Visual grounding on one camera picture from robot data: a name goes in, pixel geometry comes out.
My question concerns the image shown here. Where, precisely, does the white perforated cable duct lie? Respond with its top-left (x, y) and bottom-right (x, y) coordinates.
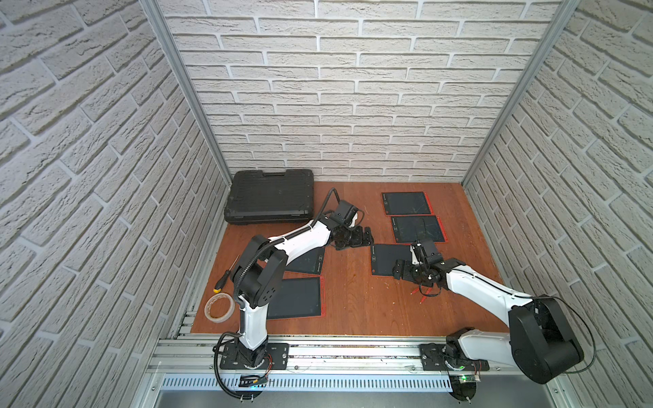
top-left (160, 376), bottom-right (454, 393)

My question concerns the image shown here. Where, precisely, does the right aluminium corner post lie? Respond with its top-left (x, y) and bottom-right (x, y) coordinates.
top-left (461, 0), bottom-right (580, 189)

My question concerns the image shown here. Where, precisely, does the aluminium front rail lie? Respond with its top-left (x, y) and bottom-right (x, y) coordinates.
top-left (147, 333), bottom-right (562, 378)

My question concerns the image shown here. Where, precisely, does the red tablet with green scribbles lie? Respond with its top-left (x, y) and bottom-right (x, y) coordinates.
top-left (390, 215), bottom-right (447, 244)

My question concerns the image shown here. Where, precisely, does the left aluminium corner post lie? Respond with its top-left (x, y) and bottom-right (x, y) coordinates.
top-left (141, 0), bottom-right (232, 185)

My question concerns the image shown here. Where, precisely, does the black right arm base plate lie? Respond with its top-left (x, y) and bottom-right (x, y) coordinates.
top-left (418, 343), bottom-right (490, 373)

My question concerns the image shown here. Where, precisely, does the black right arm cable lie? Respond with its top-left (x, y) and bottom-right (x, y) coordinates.
top-left (540, 294), bottom-right (597, 374)

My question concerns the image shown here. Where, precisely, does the black plastic tool case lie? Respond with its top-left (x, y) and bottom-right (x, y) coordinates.
top-left (224, 169), bottom-right (314, 224)

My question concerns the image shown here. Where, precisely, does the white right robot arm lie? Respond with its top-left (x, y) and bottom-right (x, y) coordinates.
top-left (391, 241), bottom-right (585, 384)

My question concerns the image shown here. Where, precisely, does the clear tape roll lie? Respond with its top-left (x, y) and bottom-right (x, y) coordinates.
top-left (204, 292), bottom-right (236, 324)

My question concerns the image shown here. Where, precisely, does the aluminium corner post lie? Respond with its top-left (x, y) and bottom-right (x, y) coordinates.
top-left (461, 0), bottom-right (580, 189)
top-left (141, 0), bottom-right (232, 185)

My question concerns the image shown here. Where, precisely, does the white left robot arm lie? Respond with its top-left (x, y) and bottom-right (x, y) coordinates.
top-left (227, 200), bottom-right (363, 352)

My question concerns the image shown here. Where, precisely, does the yellow handled screwdriver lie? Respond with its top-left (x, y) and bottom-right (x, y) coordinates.
top-left (214, 257), bottom-right (240, 294)

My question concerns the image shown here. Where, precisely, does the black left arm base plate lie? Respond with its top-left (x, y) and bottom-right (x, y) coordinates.
top-left (219, 340), bottom-right (290, 370)

